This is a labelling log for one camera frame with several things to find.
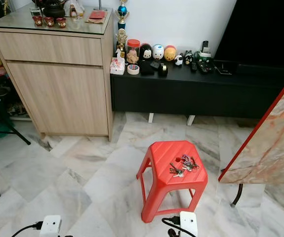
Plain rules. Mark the white tape roll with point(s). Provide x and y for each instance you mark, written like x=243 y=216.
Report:
x=133 y=69

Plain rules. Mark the light wooden cabinet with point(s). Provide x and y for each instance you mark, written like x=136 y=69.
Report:
x=62 y=94

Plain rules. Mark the white ceramic figurine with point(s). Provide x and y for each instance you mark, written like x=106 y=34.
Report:
x=75 y=8

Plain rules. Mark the black pouch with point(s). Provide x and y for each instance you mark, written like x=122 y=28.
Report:
x=146 y=67

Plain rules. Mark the blue and gold trophy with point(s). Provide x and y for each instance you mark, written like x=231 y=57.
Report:
x=122 y=11

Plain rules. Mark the marble table with red edge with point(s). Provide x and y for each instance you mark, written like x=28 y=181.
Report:
x=265 y=143

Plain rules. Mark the small gold trophy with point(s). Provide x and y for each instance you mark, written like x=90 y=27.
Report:
x=121 y=38

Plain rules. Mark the dark grey key bunch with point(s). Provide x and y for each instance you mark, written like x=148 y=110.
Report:
x=177 y=171

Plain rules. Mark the pink white tissue pack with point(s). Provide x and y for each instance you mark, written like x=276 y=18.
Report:
x=117 y=65

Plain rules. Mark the white round figurine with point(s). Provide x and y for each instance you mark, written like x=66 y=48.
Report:
x=158 y=52

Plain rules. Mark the black penguin figurine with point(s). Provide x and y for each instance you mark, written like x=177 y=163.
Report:
x=146 y=52

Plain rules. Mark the clear jar with red lid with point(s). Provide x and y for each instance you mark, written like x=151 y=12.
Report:
x=133 y=52

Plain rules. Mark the small black cat figurine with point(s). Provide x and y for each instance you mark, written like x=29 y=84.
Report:
x=188 y=57

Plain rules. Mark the key bunch with purple tag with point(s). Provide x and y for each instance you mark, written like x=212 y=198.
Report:
x=187 y=160

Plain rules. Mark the small panda figurine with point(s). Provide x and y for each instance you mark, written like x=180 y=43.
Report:
x=179 y=59

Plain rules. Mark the black television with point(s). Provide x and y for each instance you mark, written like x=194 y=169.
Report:
x=260 y=29

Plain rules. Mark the black tape dispenser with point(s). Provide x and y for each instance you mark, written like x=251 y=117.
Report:
x=163 y=69

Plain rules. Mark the orange yellow round figurine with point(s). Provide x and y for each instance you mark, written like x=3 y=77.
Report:
x=170 y=53

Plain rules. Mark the black teapot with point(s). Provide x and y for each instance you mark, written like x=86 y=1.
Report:
x=55 y=9

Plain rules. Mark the red envelope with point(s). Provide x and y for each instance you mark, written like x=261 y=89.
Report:
x=97 y=16

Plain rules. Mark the small red cup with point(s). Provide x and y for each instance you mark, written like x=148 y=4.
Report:
x=38 y=20
x=49 y=21
x=61 y=22

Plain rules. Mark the black low TV console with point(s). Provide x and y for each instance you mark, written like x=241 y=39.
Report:
x=186 y=91

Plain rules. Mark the black tray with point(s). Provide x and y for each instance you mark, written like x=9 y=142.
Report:
x=224 y=67

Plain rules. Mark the black remote control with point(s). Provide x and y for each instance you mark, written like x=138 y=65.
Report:
x=205 y=66

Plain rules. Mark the red plastic stool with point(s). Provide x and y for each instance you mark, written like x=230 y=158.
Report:
x=171 y=185

